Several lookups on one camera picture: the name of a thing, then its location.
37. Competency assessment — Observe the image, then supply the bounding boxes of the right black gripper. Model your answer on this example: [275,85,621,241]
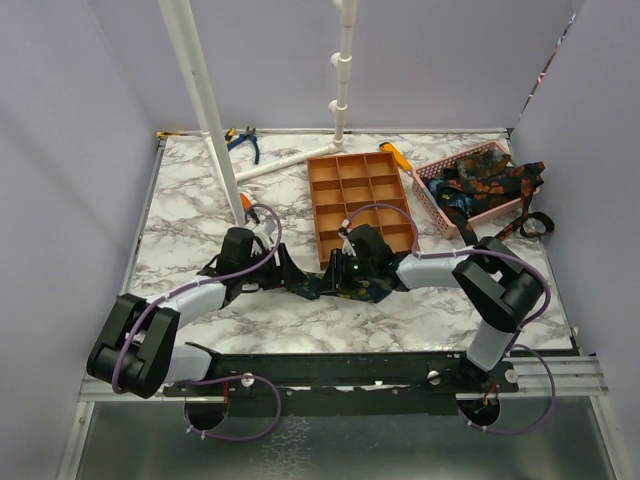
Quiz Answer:
[316,248,377,294]

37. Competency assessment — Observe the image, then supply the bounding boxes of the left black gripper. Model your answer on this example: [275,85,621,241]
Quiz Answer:
[240,242,308,290]

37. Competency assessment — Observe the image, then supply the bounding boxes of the navy yellow floral tie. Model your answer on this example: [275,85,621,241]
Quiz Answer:
[283,273,392,303]

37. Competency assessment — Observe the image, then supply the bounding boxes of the black orange floral tie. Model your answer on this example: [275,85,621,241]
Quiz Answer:
[436,162,555,246]

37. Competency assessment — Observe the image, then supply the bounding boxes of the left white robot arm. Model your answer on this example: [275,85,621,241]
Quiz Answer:
[86,227,309,399]

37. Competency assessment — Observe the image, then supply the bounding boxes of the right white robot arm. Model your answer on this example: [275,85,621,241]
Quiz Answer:
[318,224,551,391]

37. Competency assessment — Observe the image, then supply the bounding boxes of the wooden compartment tray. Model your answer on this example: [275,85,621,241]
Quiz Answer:
[307,152,415,268]

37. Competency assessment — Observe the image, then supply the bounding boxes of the pink perforated plastic basket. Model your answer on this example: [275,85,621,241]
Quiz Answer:
[413,141,555,245]

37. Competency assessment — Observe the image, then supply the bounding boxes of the blue floral tie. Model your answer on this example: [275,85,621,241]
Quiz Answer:
[422,177,476,218]

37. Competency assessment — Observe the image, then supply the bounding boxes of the yellow utility knife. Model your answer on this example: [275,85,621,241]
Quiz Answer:
[379,142,412,174]

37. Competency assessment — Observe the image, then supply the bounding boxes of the dark paisley tie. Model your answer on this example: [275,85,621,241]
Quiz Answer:
[456,150,511,180]

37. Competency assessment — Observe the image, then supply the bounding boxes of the yellow black tool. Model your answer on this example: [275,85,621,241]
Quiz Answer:
[156,131,190,139]

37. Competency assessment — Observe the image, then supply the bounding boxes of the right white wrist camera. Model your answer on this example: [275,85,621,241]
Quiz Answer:
[338,219,356,257]

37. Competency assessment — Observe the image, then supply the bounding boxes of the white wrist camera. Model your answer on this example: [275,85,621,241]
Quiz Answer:
[252,220,278,249]
[338,219,356,257]

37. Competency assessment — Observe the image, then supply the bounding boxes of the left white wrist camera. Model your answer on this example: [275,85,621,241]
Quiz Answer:
[252,220,278,249]

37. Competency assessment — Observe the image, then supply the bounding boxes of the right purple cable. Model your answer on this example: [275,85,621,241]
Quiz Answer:
[342,201,557,435]

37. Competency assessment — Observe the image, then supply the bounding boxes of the purple cable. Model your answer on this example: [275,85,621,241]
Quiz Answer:
[342,201,557,435]
[110,204,284,444]

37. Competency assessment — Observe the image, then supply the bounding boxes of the orange handled screwdriver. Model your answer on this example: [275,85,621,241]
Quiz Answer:
[240,192,260,225]

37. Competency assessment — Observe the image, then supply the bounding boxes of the black metal base rail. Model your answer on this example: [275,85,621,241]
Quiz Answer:
[99,349,576,419]

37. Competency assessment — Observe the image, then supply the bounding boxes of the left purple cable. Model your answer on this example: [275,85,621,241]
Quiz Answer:
[110,204,284,444]

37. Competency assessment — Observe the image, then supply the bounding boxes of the blue handled pliers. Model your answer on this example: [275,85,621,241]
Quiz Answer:
[225,126,261,166]

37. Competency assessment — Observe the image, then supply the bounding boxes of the yellow handled cutter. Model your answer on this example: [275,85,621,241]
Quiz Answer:
[224,128,236,143]

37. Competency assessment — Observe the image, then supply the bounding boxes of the white pvc pipe frame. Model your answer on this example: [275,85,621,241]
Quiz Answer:
[159,1,358,226]

